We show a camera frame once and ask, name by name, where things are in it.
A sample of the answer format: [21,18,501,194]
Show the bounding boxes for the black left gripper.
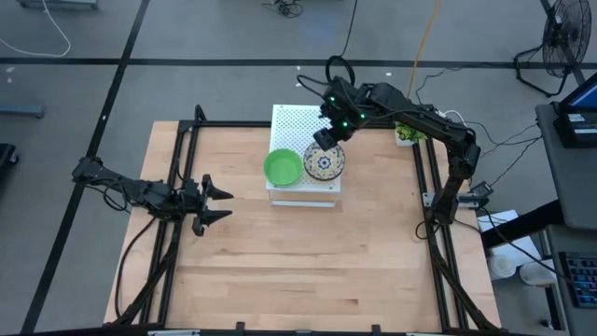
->
[179,174,234,236]

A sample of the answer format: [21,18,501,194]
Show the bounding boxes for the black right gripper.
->
[312,77,372,151]

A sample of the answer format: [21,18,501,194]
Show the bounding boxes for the yellow bowl blue floral inside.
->
[302,140,347,183]

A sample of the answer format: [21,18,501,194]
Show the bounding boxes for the green plastic bowl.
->
[262,147,305,189]

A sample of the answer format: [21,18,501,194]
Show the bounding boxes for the white perforated shelf riser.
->
[265,103,342,208]

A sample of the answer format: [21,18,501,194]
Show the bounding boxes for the green plant white pot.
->
[394,119,428,148]

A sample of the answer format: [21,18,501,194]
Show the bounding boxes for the white paper sheet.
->
[478,208,545,270]

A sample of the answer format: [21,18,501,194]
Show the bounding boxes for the black chair base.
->
[0,143,20,170]

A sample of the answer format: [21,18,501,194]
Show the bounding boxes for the grey table foot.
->
[0,105,46,120]

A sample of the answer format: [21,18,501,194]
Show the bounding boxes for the white cup lid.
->
[518,259,557,287]
[487,253,517,281]

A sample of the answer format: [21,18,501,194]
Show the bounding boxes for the black device white labels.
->
[552,105,597,149]

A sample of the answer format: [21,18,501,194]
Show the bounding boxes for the black floor fan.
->
[512,0,593,98]

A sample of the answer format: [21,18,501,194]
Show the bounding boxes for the computer monitor blue screen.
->
[558,69,597,113]

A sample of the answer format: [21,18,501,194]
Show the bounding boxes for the black keyboard coloured keys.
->
[558,250,597,310]

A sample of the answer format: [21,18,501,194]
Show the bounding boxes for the dark grey desk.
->
[543,223,597,336]

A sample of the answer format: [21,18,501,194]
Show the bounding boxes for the black aluminium table frame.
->
[103,105,504,336]

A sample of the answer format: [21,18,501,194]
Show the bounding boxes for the coiled black floor cable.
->
[324,0,359,88]

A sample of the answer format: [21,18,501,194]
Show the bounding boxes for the yellow extension cable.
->
[406,0,443,92]

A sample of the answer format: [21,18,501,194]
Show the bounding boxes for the black cable bundle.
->
[260,0,305,20]

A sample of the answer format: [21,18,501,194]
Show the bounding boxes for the white power cable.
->
[440,108,471,151]

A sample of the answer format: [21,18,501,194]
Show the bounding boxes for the white floor cable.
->
[0,0,72,60]

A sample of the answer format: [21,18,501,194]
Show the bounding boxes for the grey floor rail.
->
[16,0,100,10]

